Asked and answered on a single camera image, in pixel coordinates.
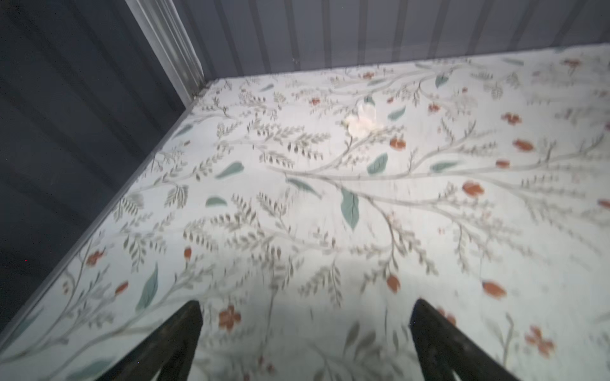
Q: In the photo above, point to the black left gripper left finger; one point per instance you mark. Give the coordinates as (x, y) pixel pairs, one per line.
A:
(167, 353)

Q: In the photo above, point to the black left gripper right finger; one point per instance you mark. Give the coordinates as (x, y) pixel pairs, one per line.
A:
(445, 353)

